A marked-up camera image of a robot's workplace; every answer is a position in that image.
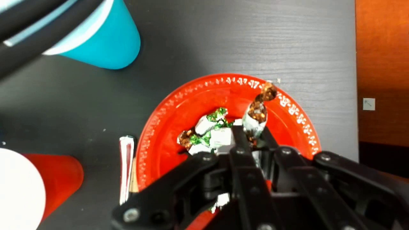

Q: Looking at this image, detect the brown white candy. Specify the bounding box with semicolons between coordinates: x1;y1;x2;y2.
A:
242;81;277;137

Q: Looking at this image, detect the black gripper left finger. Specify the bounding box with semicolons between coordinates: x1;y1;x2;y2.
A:
111;127;277;230

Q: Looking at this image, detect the pile of wrapped candies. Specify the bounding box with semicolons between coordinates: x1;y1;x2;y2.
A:
176;107;235;155

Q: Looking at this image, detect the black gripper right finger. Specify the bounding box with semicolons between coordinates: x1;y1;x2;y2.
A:
259;128;409;230

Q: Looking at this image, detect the red plastic bowl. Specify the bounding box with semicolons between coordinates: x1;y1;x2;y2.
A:
136;72;321;190

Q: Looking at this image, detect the empty teal plastic cup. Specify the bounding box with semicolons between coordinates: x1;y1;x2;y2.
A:
45;0;141;70

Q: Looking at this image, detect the red plastic cup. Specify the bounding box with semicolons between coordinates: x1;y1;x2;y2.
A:
0;148;84;230

